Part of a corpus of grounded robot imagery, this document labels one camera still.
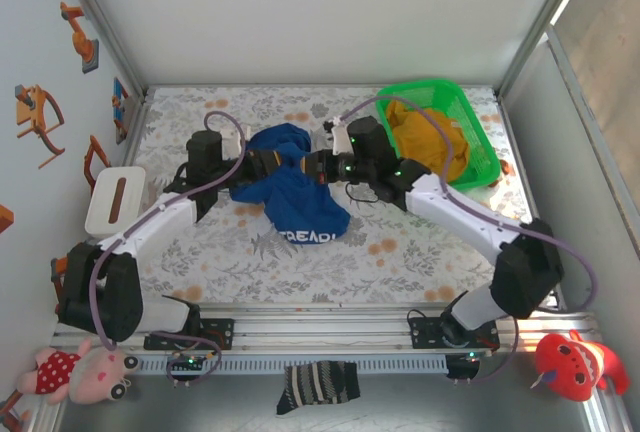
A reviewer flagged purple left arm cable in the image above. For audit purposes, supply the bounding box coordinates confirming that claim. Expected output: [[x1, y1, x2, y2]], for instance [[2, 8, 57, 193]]
[[94, 110, 248, 387]]

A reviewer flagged orange machine wall sticker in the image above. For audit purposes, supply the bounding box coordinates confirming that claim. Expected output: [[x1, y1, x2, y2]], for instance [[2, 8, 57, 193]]
[[13, 84, 66, 170]]

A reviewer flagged floral print table mat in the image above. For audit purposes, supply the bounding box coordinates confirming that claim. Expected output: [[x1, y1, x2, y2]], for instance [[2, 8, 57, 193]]
[[97, 84, 551, 304]]

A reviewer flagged orange curved wall sticker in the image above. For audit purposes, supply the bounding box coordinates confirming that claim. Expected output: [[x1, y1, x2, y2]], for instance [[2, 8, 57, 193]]
[[82, 134, 112, 196]]

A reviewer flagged white slotted cable duct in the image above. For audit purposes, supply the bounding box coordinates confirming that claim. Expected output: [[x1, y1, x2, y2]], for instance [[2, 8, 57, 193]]
[[134, 354, 449, 376]]

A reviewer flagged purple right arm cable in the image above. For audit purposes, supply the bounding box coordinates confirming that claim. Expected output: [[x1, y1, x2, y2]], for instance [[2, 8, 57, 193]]
[[341, 98, 599, 384]]

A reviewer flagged blue t-shirt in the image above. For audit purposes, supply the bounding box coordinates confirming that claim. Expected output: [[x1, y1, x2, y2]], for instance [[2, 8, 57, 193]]
[[229, 122, 352, 246]]

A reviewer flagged red plush monster toy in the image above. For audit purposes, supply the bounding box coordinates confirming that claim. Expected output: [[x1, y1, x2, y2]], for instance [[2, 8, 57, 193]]
[[529, 329, 631, 403]]

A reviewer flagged black striped sock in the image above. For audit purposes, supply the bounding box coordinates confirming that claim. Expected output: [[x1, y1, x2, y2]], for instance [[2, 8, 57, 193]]
[[276, 360, 361, 417]]

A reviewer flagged small brown object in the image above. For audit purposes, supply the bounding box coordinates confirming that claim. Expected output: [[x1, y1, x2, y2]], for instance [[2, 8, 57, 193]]
[[498, 157, 516, 188]]

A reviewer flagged green plastic basket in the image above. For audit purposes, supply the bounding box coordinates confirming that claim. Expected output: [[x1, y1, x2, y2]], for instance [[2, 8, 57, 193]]
[[374, 78, 502, 189]]

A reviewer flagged yellow garment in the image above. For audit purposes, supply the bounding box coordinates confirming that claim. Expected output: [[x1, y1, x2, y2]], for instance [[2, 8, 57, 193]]
[[387, 99, 471, 184]]

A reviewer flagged orange bar wall sticker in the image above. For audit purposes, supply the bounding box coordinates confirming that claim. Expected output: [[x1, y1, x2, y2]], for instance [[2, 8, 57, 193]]
[[0, 389, 31, 428]]

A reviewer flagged white tissue box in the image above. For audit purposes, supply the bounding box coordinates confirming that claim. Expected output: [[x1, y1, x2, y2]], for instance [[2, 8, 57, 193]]
[[83, 165, 148, 241]]

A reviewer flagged aluminium frame post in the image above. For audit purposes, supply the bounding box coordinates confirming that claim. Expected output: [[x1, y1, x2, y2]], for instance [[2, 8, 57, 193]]
[[497, 0, 601, 98], [52, 0, 150, 103]]

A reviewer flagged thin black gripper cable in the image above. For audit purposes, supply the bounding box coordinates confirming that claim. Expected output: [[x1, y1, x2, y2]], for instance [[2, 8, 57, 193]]
[[346, 181, 381, 205]]

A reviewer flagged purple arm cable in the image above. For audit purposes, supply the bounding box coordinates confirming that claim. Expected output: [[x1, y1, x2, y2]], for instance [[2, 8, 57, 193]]
[[341, 98, 599, 384], [94, 110, 248, 387]]

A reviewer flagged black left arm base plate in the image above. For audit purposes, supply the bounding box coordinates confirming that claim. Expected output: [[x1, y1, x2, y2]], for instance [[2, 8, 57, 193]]
[[143, 316, 236, 352]]

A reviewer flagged pink plush pig toy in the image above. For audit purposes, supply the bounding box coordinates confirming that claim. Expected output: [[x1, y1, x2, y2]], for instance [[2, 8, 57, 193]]
[[13, 336, 142, 406]]

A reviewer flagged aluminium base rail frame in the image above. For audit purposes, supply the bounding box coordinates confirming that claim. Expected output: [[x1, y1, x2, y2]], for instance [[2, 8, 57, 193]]
[[49, 301, 601, 353]]

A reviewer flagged blue and orange wall sticker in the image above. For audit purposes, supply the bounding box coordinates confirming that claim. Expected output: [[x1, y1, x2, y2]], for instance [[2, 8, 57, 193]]
[[112, 76, 132, 146]]

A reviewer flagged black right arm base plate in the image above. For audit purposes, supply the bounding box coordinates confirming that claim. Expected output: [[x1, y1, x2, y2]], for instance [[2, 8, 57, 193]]
[[408, 316, 501, 352]]

